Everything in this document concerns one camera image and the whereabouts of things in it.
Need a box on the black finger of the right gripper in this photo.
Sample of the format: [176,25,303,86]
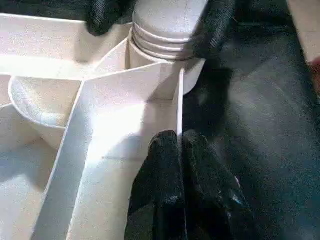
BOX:
[179,0,238,62]
[84,0,136,36]

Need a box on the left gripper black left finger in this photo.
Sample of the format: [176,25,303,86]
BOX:
[123,129,186,240]

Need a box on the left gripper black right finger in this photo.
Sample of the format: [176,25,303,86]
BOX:
[181,129,261,240]

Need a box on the white plastic table leg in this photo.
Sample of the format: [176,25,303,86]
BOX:
[127,0,211,62]

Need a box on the white plastic table top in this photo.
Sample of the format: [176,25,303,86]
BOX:
[0,12,207,240]

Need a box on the black mat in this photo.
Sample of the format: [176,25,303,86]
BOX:
[0,0,320,240]

